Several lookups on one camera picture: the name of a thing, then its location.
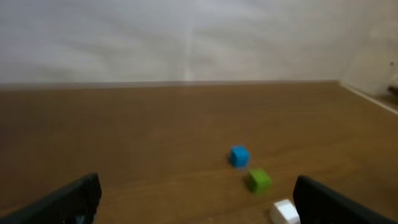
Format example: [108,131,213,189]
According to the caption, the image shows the blue cube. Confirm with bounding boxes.
[229,145,251,169]

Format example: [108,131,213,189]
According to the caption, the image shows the white cube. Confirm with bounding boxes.
[269,199,301,224]

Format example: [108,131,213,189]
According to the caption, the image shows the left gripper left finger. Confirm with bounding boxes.
[0,172,103,224]

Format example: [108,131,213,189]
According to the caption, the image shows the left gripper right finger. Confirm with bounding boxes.
[292,175,398,224]

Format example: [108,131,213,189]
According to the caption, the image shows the green cube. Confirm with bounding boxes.
[245,168,272,195]

